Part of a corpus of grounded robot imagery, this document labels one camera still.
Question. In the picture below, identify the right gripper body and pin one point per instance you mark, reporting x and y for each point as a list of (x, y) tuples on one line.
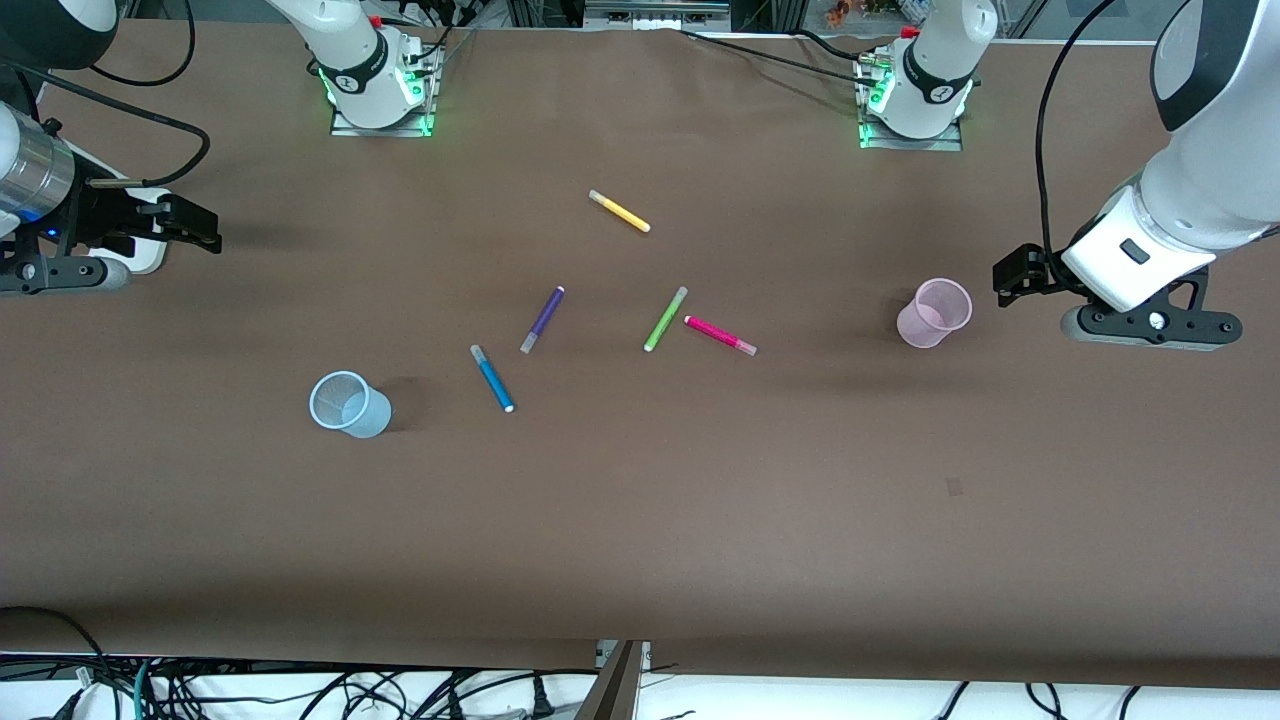
[(103, 215)]

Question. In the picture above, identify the pink marker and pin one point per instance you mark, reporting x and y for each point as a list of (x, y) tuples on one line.
[(720, 335)]

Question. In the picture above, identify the blue marker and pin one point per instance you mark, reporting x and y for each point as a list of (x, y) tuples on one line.
[(492, 380)]

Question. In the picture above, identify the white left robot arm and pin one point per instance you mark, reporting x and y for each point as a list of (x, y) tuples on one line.
[(1210, 180)]

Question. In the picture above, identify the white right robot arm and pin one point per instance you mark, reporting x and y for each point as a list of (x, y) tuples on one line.
[(350, 60)]

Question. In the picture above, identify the white desk lamp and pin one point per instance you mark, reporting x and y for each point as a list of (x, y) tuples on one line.
[(148, 262)]

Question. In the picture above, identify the translucent pink cup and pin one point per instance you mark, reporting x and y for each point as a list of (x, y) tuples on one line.
[(922, 328)]

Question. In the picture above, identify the translucent blue cup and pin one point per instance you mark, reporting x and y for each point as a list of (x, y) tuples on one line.
[(368, 420)]

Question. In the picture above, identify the small orange toy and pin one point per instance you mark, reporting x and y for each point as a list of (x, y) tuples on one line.
[(838, 12)]

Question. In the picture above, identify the green marker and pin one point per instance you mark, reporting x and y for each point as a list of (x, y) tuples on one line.
[(665, 320)]

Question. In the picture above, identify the purple marker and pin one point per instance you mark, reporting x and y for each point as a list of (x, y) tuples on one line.
[(545, 316)]

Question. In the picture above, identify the yellow marker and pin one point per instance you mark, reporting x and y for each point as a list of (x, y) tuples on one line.
[(620, 211)]

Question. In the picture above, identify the brown table cover sheet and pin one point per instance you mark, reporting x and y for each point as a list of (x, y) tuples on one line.
[(640, 500)]

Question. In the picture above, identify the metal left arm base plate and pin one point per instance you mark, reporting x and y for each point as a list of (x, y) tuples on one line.
[(905, 144)]

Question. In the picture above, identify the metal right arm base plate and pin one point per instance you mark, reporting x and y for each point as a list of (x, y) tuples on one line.
[(380, 131)]

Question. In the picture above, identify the aluminium frame rail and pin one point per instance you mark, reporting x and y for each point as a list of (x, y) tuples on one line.
[(650, 12)]

